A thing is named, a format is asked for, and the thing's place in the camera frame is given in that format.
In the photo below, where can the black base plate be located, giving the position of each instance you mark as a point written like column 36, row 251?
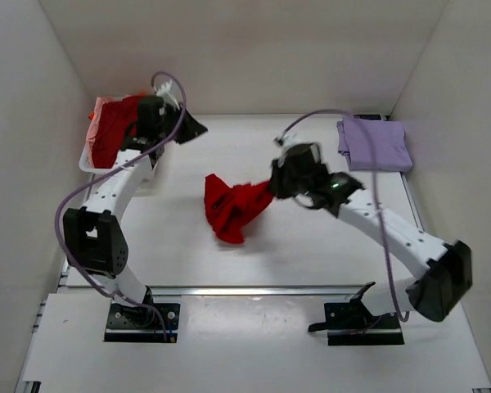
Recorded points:
column 134, row 325
column 349, row 323

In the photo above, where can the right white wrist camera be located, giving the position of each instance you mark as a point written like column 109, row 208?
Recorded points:
column 285, row 141

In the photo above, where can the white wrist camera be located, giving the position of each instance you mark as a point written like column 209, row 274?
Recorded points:
column 285, row 141
column 164, row 91

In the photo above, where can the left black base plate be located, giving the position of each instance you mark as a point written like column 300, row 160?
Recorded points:
column 134, row 325

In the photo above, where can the folded lavender t shirt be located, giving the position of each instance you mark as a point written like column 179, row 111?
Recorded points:
column 373, row 144

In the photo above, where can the small dark device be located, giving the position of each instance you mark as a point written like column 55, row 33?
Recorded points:
column 373, row 117

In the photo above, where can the bright red t shirt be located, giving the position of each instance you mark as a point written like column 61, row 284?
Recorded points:
column 229, row 209

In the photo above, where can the dark red shirt in basket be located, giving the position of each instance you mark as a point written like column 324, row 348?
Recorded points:
column 106, row 160

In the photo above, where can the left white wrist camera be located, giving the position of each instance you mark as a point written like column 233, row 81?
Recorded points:
column 164, row 91

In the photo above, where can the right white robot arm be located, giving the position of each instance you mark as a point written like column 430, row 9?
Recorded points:
column 441, row 273

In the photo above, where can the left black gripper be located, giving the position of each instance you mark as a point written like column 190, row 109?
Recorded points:
column 194, row 128

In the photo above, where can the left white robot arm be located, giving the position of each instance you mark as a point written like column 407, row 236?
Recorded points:
column 92, row 236

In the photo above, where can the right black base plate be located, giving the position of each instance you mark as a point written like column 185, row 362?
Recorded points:
column 349, row 323

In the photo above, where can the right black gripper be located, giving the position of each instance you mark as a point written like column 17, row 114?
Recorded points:
column 277, row 172

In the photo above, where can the pink shirt in basket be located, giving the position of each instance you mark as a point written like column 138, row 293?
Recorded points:
column 107, row 127

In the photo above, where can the silver aluminium rail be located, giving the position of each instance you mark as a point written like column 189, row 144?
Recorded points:
column 256, row 291

